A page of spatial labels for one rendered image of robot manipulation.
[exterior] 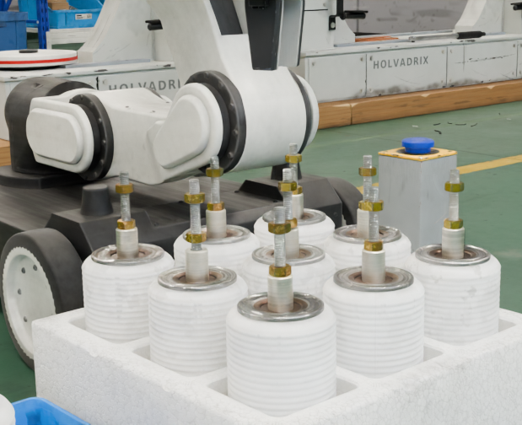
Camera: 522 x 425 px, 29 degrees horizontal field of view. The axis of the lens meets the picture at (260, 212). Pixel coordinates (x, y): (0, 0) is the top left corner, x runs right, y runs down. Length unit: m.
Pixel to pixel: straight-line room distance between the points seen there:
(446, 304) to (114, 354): 0.33
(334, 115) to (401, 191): 2.39
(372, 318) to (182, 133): 0.54
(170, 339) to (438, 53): 3.27
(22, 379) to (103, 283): 0.44
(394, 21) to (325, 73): 4.15
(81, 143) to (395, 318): 0.83
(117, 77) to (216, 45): 1.81
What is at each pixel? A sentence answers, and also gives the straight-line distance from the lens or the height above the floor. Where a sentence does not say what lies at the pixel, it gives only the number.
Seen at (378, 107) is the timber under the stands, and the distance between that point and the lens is 3.79.
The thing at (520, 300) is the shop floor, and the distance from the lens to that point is 1.74.
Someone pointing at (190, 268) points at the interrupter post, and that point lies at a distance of 0.96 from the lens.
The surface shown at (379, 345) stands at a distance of 0.93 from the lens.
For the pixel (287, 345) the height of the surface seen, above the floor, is 0.23.
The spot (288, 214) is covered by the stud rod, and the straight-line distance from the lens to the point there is 1.03.
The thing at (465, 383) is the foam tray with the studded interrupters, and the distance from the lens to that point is 0.98.
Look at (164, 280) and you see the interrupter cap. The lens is 0.96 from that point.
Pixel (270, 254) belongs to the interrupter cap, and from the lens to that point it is 1.05.
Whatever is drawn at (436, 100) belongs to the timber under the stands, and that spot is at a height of 0.05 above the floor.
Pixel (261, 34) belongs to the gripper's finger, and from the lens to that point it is 0.82.
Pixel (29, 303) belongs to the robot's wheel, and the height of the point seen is 0.09.
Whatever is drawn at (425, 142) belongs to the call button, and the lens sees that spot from 1.27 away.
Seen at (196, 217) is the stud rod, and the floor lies 0.31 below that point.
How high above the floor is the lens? 0.53
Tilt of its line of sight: 13 degrees down
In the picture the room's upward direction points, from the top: 1 degrees counter-clockwise
